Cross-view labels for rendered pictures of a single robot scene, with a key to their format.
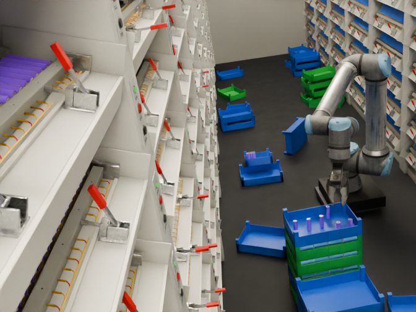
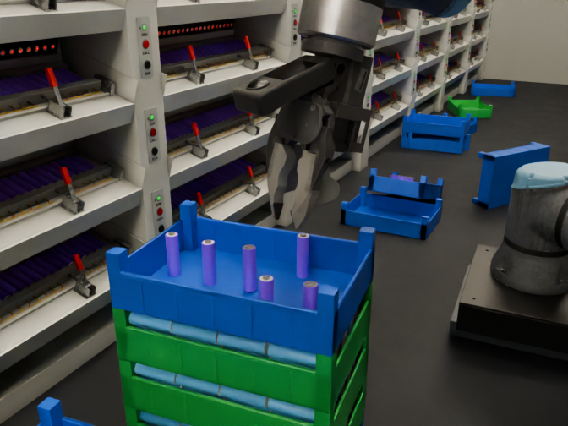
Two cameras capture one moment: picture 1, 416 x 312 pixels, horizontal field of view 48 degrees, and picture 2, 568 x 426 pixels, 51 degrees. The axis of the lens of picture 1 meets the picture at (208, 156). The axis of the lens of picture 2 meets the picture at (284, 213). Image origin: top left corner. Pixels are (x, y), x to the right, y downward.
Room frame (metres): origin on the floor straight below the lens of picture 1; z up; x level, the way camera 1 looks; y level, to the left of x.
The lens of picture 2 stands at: (1.12, -0.78, 0.80)
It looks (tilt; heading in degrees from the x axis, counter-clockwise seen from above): 22 degrees down; 24
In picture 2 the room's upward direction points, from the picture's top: straight up
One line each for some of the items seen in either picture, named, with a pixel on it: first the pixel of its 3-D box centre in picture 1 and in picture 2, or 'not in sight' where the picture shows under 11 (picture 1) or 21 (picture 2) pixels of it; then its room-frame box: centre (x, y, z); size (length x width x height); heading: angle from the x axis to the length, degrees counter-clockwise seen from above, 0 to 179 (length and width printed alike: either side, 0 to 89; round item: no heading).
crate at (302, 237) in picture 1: (320, 221); (247, 266); (1.75, -0.46, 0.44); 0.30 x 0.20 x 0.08; 92
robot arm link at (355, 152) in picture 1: (346, 158); (548, 204); (2.50, -0.83, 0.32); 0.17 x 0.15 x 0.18; 56
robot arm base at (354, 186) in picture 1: (345, 177); (535, 256); (2.51, -0.82, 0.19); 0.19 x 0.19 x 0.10
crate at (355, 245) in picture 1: (321, 235); (248, 318); (1.75, -0.46, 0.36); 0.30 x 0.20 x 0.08; 92
